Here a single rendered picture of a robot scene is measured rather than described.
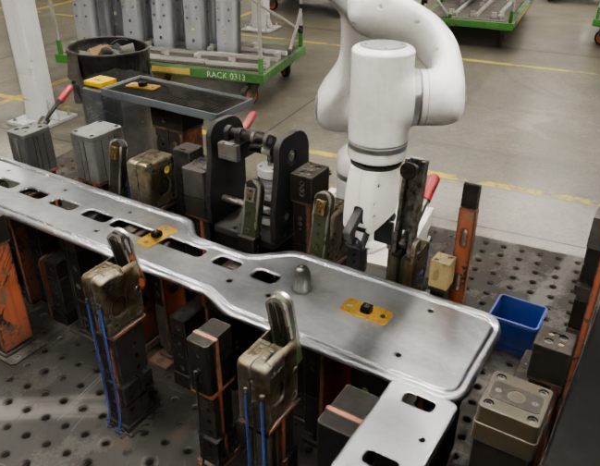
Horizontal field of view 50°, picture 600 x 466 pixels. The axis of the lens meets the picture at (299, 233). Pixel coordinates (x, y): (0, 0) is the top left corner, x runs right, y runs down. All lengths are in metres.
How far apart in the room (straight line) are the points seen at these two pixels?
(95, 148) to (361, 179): 0.80
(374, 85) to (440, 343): 0.41
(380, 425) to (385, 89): 0.44
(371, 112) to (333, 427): 0.43
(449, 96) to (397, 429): 0.44
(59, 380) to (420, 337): 0.80
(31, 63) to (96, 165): 3.47
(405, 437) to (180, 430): 0.56
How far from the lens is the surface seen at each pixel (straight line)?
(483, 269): 1.79
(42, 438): 1.36
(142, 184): 1.45
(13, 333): 1.55
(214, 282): 1.14
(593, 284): 1.07
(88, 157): 1.56
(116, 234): 1.12
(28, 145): 1.76
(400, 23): 0.96
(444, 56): 0.91
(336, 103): 1.46
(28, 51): 4.97
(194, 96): 1.59
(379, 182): 0.90
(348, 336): 1.02
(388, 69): 0.85
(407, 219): 1.12
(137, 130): 4.11
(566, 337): 0.96
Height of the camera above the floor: 1.64
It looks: 30 degrees down
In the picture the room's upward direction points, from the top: straight up
